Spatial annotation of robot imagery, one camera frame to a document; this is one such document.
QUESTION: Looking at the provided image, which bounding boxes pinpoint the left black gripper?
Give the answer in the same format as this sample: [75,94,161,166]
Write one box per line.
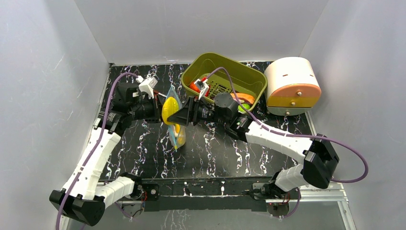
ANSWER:
[129,94,173,124]

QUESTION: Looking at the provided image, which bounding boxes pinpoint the yellow green toy pepper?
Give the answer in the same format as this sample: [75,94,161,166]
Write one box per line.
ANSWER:
[161,97,179,125]

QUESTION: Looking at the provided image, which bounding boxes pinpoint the clear zip top bag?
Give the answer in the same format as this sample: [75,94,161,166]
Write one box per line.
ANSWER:
[161,85,186,151]

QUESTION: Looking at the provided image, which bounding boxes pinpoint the orange toy papaya slice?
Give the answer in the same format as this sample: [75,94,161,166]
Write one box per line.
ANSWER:
[230,93,255,106]

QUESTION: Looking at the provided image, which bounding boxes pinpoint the olive green plastic basket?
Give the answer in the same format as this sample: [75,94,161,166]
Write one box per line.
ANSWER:
[180,53,268,110]

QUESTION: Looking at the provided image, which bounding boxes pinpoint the yellow toy banana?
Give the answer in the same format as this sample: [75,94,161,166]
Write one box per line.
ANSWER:
[175,124,186,148]

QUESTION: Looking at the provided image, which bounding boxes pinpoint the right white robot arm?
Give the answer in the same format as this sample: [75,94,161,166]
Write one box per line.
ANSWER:
[165,93,339,200]

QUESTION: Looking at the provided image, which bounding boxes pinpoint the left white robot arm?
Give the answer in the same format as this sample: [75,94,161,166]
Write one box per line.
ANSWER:
[49,83,162,226]

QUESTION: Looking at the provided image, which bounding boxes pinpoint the marker pen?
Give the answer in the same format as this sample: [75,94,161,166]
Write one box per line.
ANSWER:
[154,91,167,98]

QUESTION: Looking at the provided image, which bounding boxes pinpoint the red orange toy tomato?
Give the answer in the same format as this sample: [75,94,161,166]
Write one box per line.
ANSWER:
[189,82,200,93]

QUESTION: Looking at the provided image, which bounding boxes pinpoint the red toy chili pepper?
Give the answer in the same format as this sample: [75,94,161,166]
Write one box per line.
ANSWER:
[205,85,210,97]

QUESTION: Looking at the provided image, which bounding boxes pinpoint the green toy lime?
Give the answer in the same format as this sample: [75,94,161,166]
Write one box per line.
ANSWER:
[238,104,250,113]

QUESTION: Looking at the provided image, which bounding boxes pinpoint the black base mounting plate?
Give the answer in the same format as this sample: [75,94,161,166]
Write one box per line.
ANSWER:
[142,176,271,212]

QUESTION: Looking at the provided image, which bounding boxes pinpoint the white orange cylindrical container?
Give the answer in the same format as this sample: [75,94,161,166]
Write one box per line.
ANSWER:
[264,57,322,116]

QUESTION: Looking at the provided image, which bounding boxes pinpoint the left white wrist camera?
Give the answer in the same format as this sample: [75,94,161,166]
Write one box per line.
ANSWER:
[138,77,158,99]

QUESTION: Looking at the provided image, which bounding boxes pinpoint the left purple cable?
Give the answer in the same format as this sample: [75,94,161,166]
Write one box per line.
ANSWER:
[55,72,140,230]

